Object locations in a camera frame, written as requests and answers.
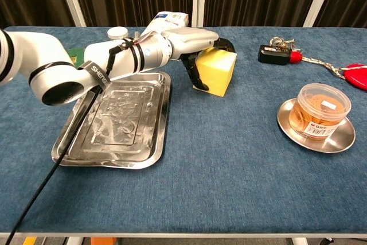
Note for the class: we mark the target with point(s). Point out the green yellow scrub sponge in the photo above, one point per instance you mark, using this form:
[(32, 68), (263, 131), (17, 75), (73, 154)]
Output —
[(77, 53)]

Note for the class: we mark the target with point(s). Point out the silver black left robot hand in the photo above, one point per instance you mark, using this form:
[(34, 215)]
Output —
[(192, 39)]

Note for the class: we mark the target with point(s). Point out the black car key fob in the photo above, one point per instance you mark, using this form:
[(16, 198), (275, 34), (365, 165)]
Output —
[(272, 55)]

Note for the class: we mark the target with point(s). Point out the small white lidded jar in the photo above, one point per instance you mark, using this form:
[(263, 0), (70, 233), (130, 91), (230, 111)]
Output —
[(117, 32)]

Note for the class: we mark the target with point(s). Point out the round steel plate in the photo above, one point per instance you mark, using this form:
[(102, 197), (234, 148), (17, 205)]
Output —
[(338, 143)]

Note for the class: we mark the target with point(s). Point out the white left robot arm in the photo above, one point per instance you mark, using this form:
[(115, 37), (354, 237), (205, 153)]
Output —
[(43, 47)]

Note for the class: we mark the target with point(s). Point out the red disc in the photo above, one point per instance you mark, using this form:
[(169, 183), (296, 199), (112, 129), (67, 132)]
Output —
[(357, 77)]

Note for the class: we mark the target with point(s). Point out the blue table cloth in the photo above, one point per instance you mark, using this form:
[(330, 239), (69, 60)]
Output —
[(229, 184)]

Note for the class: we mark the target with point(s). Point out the orange object under table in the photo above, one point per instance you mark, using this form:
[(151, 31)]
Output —
[(103, 241)]

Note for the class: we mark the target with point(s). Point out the rectangular steel tray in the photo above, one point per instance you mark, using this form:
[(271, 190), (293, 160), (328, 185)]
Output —
[(120, 124)]

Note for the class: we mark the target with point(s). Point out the white paper package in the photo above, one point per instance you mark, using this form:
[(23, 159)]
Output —
[(172, 18)]

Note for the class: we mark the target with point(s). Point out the metal key rings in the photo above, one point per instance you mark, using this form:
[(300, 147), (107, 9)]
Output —
[(279, 42)]

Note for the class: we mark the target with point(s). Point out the clear jar of rubber bands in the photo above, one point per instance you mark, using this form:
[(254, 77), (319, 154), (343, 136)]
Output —
[(318, 118)]

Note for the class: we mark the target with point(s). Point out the yellow sponge cube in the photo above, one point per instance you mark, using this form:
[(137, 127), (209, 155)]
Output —
[(218, 73)]

